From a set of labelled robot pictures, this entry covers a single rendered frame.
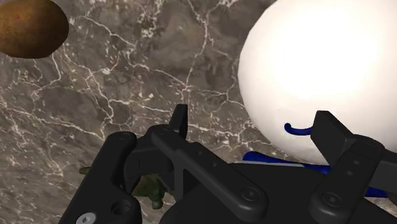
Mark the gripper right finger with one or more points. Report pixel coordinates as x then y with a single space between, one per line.
344 173

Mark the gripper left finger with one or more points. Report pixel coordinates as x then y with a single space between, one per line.
198 161

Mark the dark green lumpy object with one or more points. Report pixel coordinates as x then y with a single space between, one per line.
151 186

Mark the blue long object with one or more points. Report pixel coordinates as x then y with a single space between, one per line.
263 157

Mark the white round vase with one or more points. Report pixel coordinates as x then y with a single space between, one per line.
313 62

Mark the brown potato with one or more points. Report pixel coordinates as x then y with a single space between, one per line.
29 28

